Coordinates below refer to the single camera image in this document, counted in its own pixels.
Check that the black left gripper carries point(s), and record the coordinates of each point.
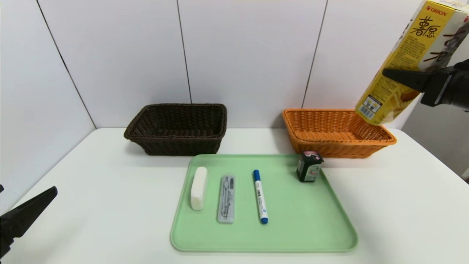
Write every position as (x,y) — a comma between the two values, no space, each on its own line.
(4,245)

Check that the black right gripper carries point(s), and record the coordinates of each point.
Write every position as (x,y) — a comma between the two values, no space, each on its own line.
(436,88)

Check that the tall yellow chip box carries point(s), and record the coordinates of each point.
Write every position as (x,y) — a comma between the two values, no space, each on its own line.
(414,40)

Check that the small black snack carton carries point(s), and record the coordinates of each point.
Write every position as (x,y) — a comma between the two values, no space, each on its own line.
(308,167)

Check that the white rectangular eraser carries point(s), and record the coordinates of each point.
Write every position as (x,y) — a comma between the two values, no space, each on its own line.
(199,189)

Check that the grey clear compass case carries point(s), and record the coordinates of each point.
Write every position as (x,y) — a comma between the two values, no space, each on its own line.
(226,200)

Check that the orange wicker basket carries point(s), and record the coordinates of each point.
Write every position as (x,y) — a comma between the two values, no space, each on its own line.
(322,128)

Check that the dark brown wicker basket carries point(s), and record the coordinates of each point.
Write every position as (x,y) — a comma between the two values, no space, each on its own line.
(176,145)

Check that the light green plastic tray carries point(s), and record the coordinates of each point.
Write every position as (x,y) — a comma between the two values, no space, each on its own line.
(300,212)

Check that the blue white marker pen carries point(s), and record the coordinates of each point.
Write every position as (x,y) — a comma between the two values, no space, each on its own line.
(259,196)

